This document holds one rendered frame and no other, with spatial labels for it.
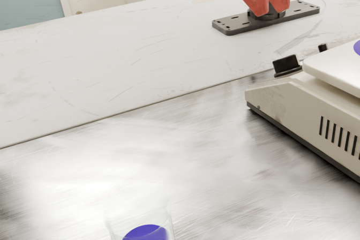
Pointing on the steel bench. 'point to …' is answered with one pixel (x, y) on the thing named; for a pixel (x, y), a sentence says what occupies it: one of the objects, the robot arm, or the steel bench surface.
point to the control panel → (278, 77)
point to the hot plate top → (337, 67)
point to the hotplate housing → (313, 117)
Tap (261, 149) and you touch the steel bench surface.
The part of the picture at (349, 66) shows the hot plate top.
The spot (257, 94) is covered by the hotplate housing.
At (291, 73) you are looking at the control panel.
